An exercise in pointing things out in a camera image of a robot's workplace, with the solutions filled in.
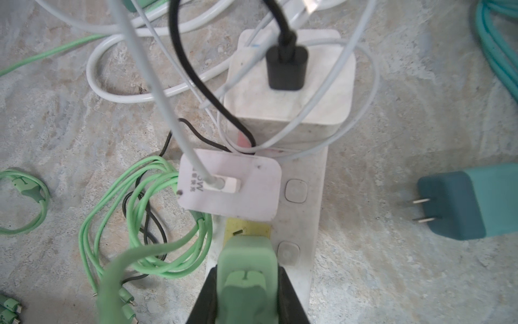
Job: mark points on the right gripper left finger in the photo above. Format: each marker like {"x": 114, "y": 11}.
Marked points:
{"x": 205, "y": 307}

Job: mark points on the green charger plug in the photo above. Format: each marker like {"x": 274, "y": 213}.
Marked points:
{"x": 247, "y": 280}

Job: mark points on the teal charger plug left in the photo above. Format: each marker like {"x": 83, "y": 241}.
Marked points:
{"x": 471, "y": 204}

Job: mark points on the white multicolour power strip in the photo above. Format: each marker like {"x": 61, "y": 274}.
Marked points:
{"x": 293, "y": 233}

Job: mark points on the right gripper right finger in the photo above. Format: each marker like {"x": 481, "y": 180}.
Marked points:
{"x": 289, "y": 308}

